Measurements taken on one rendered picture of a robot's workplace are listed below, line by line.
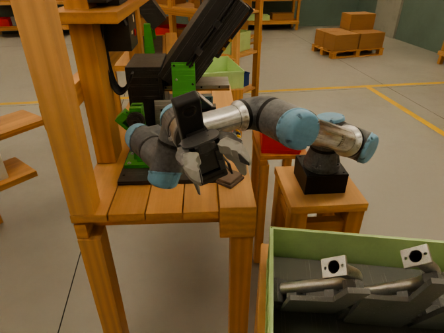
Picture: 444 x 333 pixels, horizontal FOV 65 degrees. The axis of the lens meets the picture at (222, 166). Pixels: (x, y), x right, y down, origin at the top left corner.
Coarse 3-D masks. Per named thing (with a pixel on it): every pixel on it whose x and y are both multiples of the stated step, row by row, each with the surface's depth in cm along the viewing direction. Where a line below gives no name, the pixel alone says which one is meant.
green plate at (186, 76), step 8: (176, 64) 168; (184, 64) 168; (176, 72) 169; (184, 72) 169; (192, 72) 169; (184, 80) 170; (192, 80) 170; (176, 88) 171; (184, 88) 171; (192, 88) 171
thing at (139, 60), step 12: (132, 60) 184; (144, 60) 184; (156, 60) 184; (144, 72) 173; (156, 72) 174; (132, 84) 176; (144, 84) 176; (156, 84) 176; (132, 96) 179; (144, 96) 179; (156, 96) 180; (168, 96) 203; (144, 108) 183
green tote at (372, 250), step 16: (272, 240) 106; (288, 240) 113; (304, 240) 112; (320, 240) 111; (336, 240) 110; (352, 240) 109; (368, 240) 108; (384, 240) 108; (400, 240) 107; (416, 240) 106; (432, 240) 106; (272, 256) 100; (288, 256) 116; (304, 256) 115; (320, 256) 114; (352, 256) 112; (368, 256) 112; (384, 256) 111; (400, 256) 110; (432, 256) 108; (272, 272) 95; (272, 288) 91; (272, 304) 87; (272, 320) 83
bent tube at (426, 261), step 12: (408, 252) 72; (420, 252) 72; (408, 264) 71; (420, 264) 69; (432, 264) 72; (420, 276) 79; (372, 288) 87; (384, 288) 85; (396, 288) 83; (408, 288) 81
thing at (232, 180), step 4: (228, 172) 146; (236, 172) 146; (224, 176) 143; (228, 176) 143; (232, 176) 143; (236, 176) 143; (240, 176) 146; (216, 180) 144; (220, 180) 142; (224, 180) 141; (228, 180) 140; (232, 180) 141; (236, 180) 143; (240, 180) 145; (220, 184) 143; (224, 184) 141; (228, 184) 140; (232, 184) 141; (236, 184) 142
